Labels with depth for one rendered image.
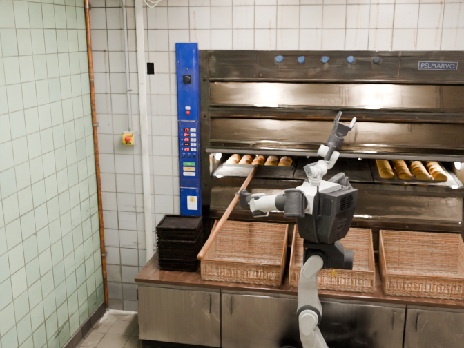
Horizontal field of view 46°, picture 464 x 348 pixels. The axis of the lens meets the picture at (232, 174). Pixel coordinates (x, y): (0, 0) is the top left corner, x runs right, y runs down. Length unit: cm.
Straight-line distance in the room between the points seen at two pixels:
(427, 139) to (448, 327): 123
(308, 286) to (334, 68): 151
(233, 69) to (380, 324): 198
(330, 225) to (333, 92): 121
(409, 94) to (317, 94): 61
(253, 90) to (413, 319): 186
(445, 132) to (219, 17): 173
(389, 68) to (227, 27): 114
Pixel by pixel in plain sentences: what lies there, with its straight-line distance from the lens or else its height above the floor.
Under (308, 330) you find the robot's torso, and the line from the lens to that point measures 329.
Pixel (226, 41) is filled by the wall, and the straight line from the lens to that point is 388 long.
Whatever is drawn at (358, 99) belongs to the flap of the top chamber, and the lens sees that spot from 384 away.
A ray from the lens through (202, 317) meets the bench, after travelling 386.
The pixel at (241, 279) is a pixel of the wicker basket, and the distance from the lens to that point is 373.
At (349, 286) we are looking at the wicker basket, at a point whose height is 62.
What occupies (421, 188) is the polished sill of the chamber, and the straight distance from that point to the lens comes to 400.
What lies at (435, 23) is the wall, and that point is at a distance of 386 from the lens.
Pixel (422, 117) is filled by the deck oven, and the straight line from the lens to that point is 390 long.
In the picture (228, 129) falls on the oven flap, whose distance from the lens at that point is 394.
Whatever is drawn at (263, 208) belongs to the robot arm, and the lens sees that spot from 299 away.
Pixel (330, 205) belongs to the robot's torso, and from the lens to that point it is 291.
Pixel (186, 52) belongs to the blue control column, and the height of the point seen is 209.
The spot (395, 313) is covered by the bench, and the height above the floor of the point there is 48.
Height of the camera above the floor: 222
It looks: 15 degrees down
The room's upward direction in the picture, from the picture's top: straight up
